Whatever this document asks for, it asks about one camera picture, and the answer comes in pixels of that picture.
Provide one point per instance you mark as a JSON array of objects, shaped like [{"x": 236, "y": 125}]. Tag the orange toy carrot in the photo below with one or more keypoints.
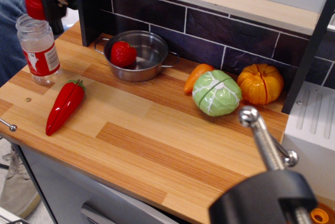
[{"x": 195, "y": 74}]

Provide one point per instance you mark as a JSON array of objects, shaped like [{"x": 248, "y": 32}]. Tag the beige shoe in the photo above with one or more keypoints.
[{"x": 19, "y": 195}]

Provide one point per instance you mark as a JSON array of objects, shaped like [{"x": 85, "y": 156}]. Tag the small steel pot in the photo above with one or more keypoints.
[{"x": 153, "y": 55}]

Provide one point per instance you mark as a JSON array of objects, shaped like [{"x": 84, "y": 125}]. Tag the blue jeans leg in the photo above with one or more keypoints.
[{"x": 12, "y": 57}]

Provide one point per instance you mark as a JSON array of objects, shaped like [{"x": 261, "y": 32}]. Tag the small metal knob rod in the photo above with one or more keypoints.
[{"x": 12, "y": 127}]

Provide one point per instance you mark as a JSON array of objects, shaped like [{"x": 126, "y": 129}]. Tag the orange toy pumpkin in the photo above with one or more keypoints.
[{"x": 260, "y": 83}]

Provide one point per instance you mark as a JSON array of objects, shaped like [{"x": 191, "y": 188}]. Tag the red toy strawberry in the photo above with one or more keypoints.
[{"x": 122, "y": 54}]

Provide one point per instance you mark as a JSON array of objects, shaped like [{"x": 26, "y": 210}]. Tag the green toy cabbage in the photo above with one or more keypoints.
[{"x": 216, "y": 94}]

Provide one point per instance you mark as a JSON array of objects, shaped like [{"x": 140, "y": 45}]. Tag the black metal clamp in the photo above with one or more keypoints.
[{"x": 278, "y": 195}]

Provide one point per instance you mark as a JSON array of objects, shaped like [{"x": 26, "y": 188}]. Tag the red plastic cap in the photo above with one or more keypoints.
[{"x": 35, "y": 9}]

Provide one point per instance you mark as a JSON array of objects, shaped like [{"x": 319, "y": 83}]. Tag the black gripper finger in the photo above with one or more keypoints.
[{"x": 54, "y": 10}]

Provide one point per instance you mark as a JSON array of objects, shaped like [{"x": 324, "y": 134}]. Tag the white sink drainer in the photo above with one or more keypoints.
[{"x": 312, "y": 116}]

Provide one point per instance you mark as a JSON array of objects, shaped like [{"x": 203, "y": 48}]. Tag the silver drawer handle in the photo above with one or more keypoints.
[{"x": 91, "y": 215}]

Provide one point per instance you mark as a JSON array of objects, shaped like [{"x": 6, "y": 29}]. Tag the orange clamp pad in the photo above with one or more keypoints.
[{"x": 319, "y": 216}]

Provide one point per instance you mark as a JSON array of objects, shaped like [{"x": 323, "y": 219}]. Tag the red toy chili pepper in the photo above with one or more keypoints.
[{"x": 68, "y": 99}]

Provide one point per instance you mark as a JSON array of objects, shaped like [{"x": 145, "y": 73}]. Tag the clear plastic spice container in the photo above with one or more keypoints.
[{"x": 37, "y": 42}]

